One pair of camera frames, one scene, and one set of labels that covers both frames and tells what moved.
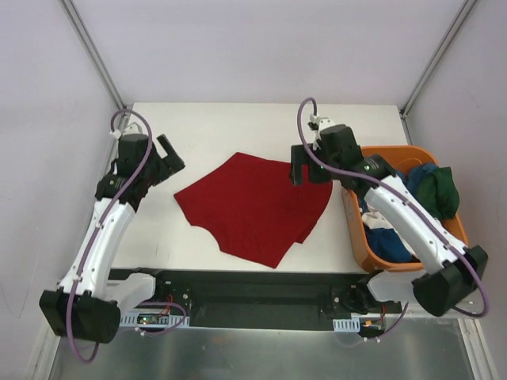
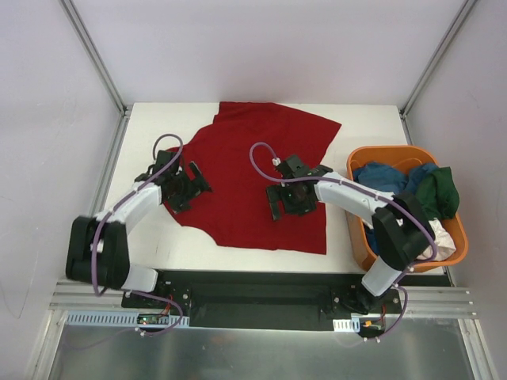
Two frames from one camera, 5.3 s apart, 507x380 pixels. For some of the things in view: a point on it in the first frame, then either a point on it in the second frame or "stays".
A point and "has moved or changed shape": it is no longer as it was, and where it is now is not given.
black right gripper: [300, 157] -> [281, 199]
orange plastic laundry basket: [399, 158] stays
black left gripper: [167, 157] -> [191, 188]
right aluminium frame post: [406, 107] stays
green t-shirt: [436, 191] stays
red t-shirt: [253, 208] has moved or changed shape
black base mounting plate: [254, 299] stays
